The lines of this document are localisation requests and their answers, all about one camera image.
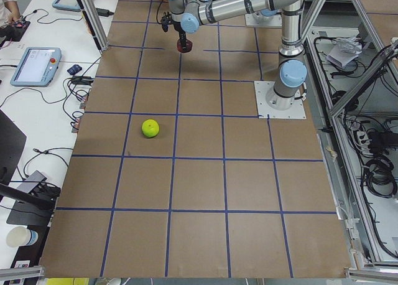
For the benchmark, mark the aluminium frame post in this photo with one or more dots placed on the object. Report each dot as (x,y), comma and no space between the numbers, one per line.
(94,24)

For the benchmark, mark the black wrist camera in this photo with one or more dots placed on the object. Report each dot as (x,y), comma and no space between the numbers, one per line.
(166,21)

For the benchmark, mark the dark blue pouch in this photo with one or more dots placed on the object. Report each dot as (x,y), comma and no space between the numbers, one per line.
(74,69)

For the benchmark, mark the teach pendant tablet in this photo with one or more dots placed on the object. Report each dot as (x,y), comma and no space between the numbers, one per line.
(37,67)

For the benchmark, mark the dark red apple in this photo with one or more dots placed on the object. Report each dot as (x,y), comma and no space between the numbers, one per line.
(184,46)

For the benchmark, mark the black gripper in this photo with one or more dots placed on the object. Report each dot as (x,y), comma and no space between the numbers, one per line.
(181,35)

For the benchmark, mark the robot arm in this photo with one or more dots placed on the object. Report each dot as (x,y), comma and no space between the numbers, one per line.
(186,16)
(292,72)

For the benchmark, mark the green apple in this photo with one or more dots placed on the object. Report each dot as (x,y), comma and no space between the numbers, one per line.
(150,128)

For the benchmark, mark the white paper cup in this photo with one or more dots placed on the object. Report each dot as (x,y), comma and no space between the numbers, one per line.
(21,236)

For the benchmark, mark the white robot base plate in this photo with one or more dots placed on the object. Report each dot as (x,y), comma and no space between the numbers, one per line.
(271,106)

